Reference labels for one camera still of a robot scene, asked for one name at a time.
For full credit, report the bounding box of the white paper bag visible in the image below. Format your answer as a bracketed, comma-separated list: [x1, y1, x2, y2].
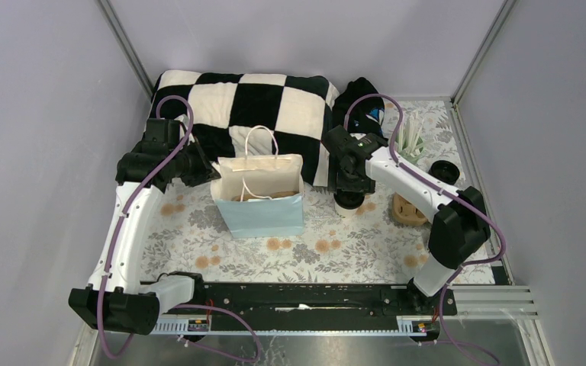
[211, 125, 304, 239]

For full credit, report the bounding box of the single brown cup carrier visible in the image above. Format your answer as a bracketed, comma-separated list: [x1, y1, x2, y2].
[230, 189, 301, 201]

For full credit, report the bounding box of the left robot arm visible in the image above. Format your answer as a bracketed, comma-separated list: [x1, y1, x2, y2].
[68, 118, 219, 335]

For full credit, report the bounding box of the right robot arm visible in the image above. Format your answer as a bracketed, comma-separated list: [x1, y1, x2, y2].
[321, 127, 491, 314]

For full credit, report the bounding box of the black cloth bundle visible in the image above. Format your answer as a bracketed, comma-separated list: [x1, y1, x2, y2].
[332, 77, 385, 137]

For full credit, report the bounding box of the black white checkered pillow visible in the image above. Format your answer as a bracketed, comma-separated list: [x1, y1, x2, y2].
[150, 70, 339, 187]

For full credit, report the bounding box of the green straw holder cup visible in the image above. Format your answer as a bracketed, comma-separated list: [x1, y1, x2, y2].
[398, 137, 425, 165]

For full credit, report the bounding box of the brown cardboard cup carrier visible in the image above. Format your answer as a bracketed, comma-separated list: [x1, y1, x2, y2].
[391, 194, 428, 226]

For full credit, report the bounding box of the floral table mat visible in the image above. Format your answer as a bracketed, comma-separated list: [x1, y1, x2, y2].
[136, 100, 496, 287]

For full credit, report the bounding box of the stack of black lids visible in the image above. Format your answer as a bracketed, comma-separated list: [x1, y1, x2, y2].
[428, 160, 461, 185]

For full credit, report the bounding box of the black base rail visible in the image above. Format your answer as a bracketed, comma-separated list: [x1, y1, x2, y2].
[153, 282, 458, 336]

